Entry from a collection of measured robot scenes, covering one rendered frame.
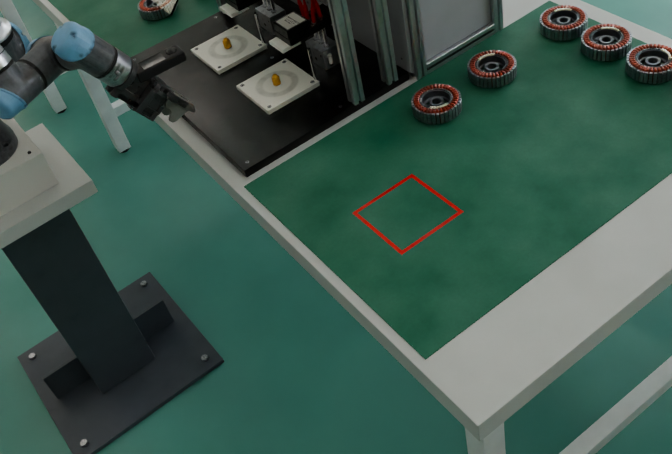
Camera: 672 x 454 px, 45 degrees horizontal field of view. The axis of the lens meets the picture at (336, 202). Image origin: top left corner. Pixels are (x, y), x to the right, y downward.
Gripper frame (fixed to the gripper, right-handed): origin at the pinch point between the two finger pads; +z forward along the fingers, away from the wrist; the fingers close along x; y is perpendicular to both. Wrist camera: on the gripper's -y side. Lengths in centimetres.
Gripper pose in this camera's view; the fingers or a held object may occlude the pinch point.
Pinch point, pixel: (192, 105)
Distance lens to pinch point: 188.7
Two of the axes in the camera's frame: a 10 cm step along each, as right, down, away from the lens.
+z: 5.5, 3.5, 7.6
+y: -6.1, 7.9, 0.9
